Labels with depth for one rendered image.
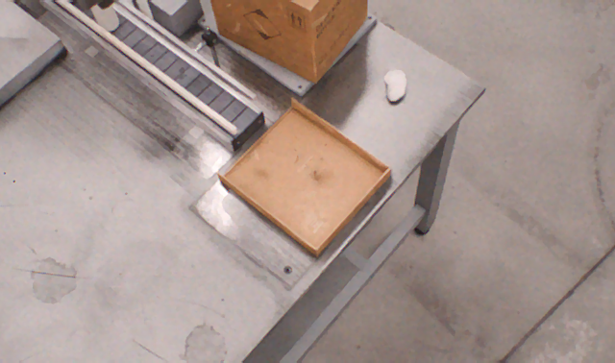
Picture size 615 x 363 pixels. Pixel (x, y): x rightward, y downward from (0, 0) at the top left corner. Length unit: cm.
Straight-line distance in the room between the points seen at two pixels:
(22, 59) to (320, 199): 84
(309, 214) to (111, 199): 46
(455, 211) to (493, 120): 41
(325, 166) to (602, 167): 134
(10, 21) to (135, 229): 69
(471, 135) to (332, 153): 110
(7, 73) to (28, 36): 12
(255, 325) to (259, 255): 15
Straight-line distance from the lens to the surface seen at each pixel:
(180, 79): 177
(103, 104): 185
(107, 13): 187
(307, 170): 165
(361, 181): 163
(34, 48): 195
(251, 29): 175
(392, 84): 174
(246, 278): 156
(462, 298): 243
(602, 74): 296
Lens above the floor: 228
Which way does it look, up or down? 63 degrees down
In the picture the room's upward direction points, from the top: 7 degrees counter-clockwise
